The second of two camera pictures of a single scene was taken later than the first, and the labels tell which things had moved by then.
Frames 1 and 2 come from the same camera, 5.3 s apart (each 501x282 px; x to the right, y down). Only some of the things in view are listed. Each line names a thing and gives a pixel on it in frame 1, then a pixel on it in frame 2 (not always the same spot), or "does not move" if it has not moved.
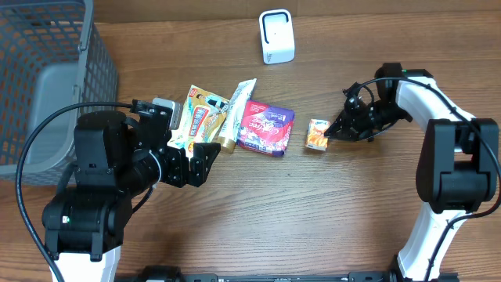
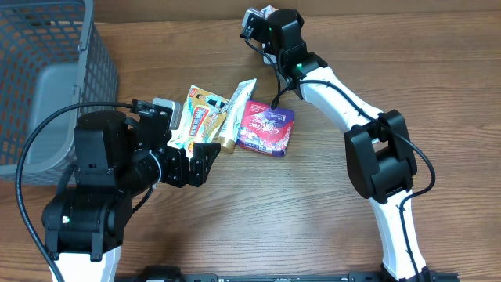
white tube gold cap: x=239 y=99 does not move
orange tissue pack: x=316 y=139 -> x=268 y=10
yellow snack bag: x=202 y=117 does not move
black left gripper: x=201 y=164 does not move
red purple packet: x=265 y=128 does not move
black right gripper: x=351 y=131 -> x=267 y=47
